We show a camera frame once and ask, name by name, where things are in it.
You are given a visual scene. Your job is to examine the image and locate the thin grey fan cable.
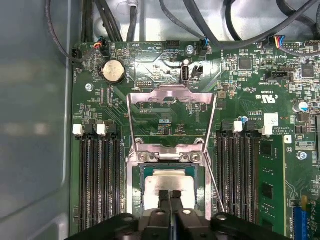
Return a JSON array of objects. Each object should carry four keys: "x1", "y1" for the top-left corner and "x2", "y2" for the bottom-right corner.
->
[{"x1": 44, "y1": 0, "x2": 78, "y2": 63}]

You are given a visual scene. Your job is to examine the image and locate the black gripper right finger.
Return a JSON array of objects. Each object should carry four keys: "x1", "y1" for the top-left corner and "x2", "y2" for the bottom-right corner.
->
[{"x1": 172, "y1": 190, "x2": 291, "y2": 240}]

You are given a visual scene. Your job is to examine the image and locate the metal socket cover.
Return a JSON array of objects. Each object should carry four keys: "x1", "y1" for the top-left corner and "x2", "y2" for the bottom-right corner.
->
[{"x1": 126, "y1": 84, "x2": 218, "y2": 155}]

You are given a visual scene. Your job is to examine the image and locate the round coin battery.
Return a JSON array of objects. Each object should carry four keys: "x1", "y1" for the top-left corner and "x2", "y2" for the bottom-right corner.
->
[{"x1": 99, "y1": 58, "x2": 127, "y2": 85}]

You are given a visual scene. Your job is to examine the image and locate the green motherboard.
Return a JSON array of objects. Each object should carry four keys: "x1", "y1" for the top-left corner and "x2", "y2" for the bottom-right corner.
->
[{"x1": 71, "y1": 40, "x2": 320, "y2": 240}]

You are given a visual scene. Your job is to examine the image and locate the metal CPU socket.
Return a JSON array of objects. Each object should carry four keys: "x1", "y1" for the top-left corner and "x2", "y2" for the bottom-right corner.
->
[{"x1": 125, "y1": 137, "x2": 214, "y2": 221}]

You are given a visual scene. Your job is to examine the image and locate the silver internal USB port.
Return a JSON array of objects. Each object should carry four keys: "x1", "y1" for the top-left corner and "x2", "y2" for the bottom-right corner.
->
[{"x1": 180, "y1": 65, "x2": 192, "y2": 84}]

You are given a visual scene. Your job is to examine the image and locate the green RAM stick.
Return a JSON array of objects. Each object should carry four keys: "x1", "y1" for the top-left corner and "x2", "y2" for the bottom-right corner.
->
[{"x1": 258, "y1": 124, "x2": 287, "y2": 227}]

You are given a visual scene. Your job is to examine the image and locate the black cable bundle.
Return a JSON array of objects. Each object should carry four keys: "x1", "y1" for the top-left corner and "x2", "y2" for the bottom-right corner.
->
[{"x1": 80, "y1": 0, "x2": 124, "y2": 43}]

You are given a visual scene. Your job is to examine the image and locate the silver CPU chip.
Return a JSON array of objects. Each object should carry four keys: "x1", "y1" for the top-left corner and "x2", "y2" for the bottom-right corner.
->
[{"x1": 141, "y1": 166, "x2": 201, "y2": 213}]

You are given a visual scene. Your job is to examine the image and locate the thin metal locking lever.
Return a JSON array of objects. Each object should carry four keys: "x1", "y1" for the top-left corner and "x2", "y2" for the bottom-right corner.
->
[{"x1": 202, "y1": 151, "x2": 226, "y2": 215}]

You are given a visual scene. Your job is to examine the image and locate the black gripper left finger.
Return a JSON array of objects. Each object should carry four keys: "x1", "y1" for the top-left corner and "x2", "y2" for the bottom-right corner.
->
[{"x1": 66, "y1": 190, "x2": 174, "y2": 240}]

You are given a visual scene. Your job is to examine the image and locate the blue expansion slot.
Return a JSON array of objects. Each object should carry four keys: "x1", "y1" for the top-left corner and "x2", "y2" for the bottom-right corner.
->
[{"x1": 293, "y1": 199, "x2": 310, "y2": 240}]

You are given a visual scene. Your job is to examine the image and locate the thick grey cable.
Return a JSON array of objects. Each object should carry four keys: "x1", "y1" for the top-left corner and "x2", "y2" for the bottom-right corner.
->
[{"x1": 182, "y1": 0, "x2": 320, "y2": 51}]

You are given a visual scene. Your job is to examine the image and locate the black sleeved cable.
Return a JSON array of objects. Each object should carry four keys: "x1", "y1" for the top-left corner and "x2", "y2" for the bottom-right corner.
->
[{"x1": 126, "y1": 0, "x2": 140, "y2": 43}]

